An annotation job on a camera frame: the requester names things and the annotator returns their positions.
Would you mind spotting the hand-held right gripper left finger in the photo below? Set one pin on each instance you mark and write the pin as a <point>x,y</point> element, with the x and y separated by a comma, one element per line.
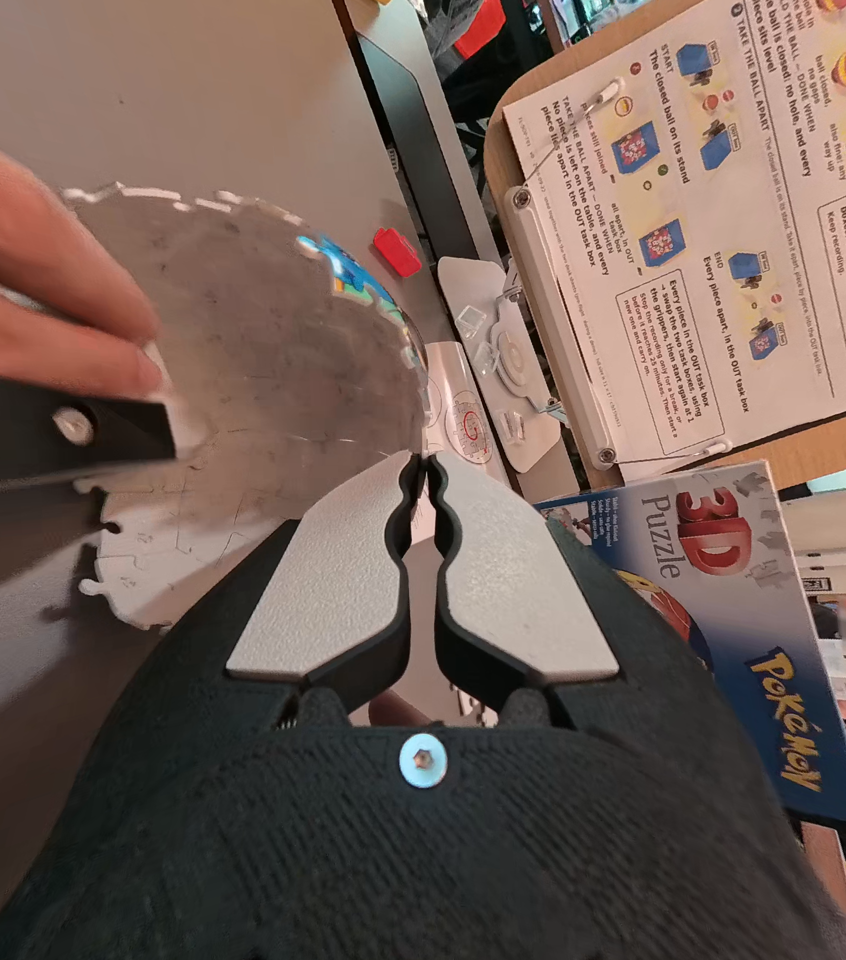
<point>317,594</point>

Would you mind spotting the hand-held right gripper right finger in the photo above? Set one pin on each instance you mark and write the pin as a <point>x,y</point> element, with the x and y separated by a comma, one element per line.
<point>521,594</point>

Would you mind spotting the partly built puzzle ball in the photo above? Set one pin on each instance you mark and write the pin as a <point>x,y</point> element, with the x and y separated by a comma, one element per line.
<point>266,361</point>

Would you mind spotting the blue puzzle box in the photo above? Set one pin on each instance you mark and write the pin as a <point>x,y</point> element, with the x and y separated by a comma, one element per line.
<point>730,638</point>

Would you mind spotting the white plastic tray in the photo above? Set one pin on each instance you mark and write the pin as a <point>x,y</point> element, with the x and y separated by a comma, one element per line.
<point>535,443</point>

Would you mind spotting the small clear plastic case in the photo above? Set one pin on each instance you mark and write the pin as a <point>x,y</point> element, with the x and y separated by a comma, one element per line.
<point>487,361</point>
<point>472,322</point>
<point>513,427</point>

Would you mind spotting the white folded instruction leaflet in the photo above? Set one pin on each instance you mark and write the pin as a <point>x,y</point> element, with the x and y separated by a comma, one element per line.
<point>468,429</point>

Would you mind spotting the round white disc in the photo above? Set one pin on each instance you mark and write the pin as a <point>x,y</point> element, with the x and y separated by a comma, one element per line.
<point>512,361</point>

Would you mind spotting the small red plastic block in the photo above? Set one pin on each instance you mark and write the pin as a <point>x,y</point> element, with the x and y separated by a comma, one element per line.
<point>397,252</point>

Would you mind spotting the wooden instruction board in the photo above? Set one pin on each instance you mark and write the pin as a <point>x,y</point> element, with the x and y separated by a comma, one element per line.
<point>581,60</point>

